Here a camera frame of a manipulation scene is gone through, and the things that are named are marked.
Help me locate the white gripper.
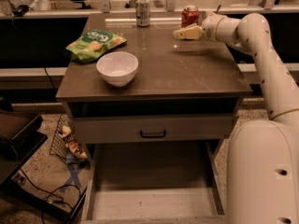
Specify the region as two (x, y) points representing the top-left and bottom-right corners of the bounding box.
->
(173, 12), (226, 43)

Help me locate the orange red soda can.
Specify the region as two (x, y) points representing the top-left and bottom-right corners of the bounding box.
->
(181, 5), (199, 27)

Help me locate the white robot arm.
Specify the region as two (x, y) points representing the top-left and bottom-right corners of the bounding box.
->
(173, 12), (299, 224)

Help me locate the silver green soda can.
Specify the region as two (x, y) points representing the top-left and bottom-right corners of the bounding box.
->
(135, 0), (150, 27)

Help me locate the grey drawer cabinet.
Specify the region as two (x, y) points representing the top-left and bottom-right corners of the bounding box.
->
(55, 11), (252, 161)

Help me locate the open bottom drawer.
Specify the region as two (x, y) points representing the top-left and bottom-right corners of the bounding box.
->
(80, 141), (226, 224)

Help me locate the white bowl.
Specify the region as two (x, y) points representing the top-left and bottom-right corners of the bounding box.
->
(96, 51), (139, 87)

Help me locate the green chip bag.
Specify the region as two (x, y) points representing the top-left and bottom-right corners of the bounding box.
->
(66, 29), (126, 63)

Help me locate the snack bag in basket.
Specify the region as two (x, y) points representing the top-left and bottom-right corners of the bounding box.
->
(62, 126), (87, 159)

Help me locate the closed drawer with black handle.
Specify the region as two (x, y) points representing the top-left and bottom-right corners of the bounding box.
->
(69, 114), (238, 144)

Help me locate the wire mesh basket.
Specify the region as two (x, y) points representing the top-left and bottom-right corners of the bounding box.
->
(50, 115), (80, 164)

